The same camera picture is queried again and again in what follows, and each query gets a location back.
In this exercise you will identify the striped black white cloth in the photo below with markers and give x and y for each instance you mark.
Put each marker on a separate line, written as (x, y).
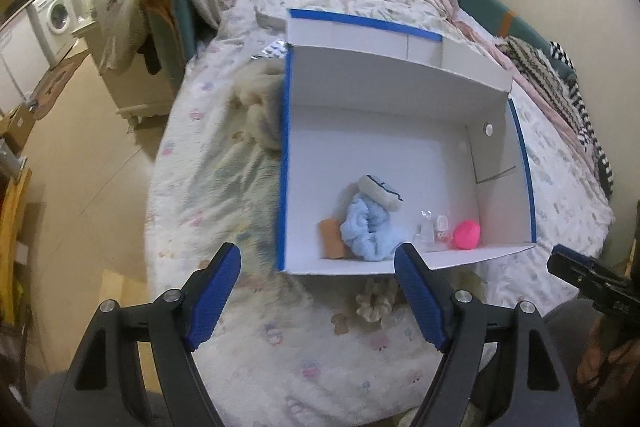
(565, 98)

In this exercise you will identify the white washing machine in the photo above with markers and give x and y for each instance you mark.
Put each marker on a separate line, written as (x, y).
(54, 22)

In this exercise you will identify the white cardboard box blue edges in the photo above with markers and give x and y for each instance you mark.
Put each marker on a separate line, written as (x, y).
(432, 117)

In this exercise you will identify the white patterned bed sheet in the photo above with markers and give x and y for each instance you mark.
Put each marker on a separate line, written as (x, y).
(290, 350)

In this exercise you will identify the cardboard box on floor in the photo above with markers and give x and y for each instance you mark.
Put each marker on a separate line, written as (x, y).
(16, 127)

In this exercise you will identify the light blue fluffy sock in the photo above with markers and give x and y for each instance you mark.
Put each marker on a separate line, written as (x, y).
(367, 230)

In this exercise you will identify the green chair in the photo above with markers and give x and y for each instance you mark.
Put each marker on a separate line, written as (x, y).
(177, 31)

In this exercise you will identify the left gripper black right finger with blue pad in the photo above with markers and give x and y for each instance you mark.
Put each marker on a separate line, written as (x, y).
(498, 367)

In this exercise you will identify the cream scrunchie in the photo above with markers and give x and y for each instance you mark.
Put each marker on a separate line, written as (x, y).
(377, 300)

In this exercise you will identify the pink ball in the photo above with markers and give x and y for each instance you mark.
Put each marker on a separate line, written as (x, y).
(467, 235)

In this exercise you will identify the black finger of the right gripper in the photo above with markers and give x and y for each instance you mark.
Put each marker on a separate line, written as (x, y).
(610, 293)

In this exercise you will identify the orange brown sponge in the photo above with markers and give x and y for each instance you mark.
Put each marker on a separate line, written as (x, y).
(332, 243)

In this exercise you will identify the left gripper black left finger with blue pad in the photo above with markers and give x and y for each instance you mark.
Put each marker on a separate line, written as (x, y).
(104, 385)

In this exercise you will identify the clear plastic wrapper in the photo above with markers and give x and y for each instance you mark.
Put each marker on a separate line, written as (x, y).
(433, 233)

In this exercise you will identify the beige fluffy plush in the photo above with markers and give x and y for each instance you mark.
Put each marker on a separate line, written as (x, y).
(257, 91)

